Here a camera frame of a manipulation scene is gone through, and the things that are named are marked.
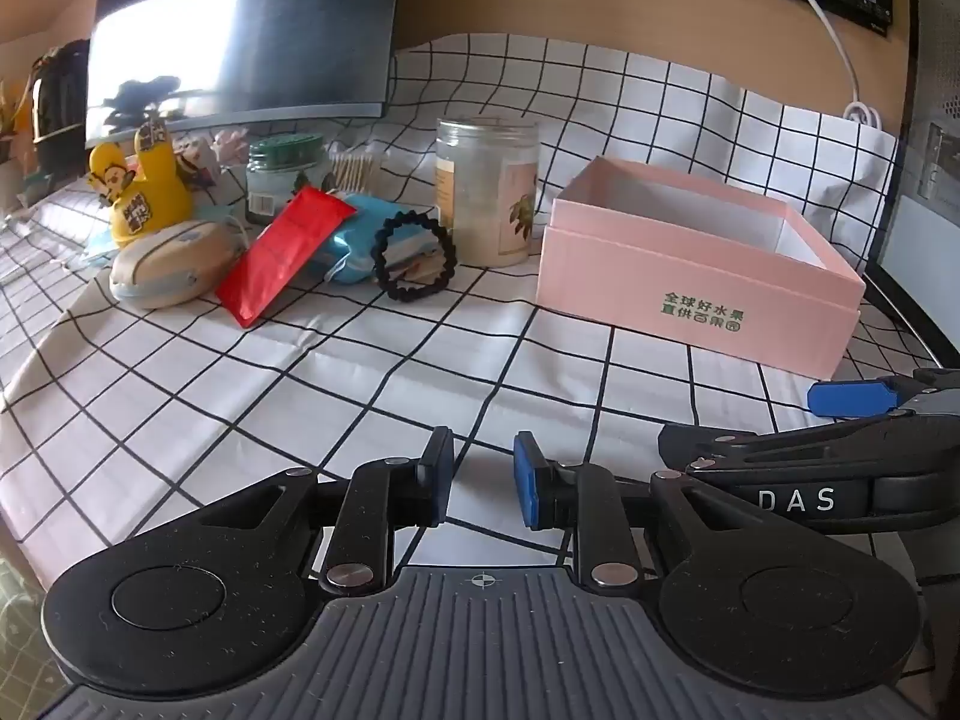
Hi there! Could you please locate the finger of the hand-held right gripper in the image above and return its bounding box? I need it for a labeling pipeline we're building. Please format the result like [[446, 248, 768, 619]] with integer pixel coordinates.
[[808, 367, 960, 418], [657, 418, 897, 478]]

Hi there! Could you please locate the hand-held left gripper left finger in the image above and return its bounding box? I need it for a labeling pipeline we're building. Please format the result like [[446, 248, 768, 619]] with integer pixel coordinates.
[[199, 426, 456, 593]]

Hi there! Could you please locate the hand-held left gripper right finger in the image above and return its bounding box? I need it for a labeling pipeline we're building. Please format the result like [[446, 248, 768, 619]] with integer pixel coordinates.
[[513, 431, 758, 593]]

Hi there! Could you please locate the pink cardboard box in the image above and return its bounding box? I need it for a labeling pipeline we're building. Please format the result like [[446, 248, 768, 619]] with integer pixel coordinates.
[[536, 156, 867, 381]]

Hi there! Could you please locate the black hair tie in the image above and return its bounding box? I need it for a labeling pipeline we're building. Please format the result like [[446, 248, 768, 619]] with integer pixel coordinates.
[[371, 211, 456, 305]]

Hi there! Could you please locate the blue tissue packet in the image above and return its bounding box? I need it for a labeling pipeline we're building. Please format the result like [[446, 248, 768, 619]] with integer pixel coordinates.
[[319, 193, 443, 286]]

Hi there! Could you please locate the red foil packet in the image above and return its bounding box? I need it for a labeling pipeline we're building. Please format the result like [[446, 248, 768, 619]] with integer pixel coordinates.
[[216, 186, 359, 329]]

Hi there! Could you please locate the round beige plush pouch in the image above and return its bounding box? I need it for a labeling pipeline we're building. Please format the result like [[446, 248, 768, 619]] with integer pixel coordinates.
[[109, 219, 245, 308]]

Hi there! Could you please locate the yellow monkey plush toy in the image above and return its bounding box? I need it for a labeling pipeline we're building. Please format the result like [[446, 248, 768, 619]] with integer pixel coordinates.
[[88, 116, 194, 248]]

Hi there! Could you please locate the light blue face mask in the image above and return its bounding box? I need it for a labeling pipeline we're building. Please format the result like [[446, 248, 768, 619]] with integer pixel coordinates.
[[71, 229, 119, 272]]

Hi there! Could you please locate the clear plastic jar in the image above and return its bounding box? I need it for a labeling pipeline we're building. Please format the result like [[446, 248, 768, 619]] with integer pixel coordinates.
[[435, 116, 541, 267]]

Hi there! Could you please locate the cotton swab box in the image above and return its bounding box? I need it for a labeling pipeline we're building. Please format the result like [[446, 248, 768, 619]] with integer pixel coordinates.
[[326, 146, 387, 196]]

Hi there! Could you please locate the black computer case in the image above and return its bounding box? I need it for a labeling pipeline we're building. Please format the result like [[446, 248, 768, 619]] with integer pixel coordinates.
[[874, 0, 960, 361]]

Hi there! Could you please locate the green-lid glass jar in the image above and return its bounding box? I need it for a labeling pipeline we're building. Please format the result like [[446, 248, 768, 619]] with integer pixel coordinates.
[[246, 133, 331, 226]]

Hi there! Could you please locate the small pink ornament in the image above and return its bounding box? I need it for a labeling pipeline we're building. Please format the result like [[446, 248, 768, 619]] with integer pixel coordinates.
[[174, 129, 250, 192]]

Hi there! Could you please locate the green cutting mat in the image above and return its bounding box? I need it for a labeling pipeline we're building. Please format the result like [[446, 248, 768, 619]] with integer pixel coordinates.
[[0, 540, 57, 720]]

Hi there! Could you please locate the dark computer monitor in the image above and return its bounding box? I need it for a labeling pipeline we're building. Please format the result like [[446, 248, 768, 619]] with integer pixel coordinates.
[[84, 0, 410, 147]]

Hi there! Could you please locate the dark tall container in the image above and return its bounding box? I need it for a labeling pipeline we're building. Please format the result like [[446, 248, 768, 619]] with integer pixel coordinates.
[[30, 40, 91, 179]]

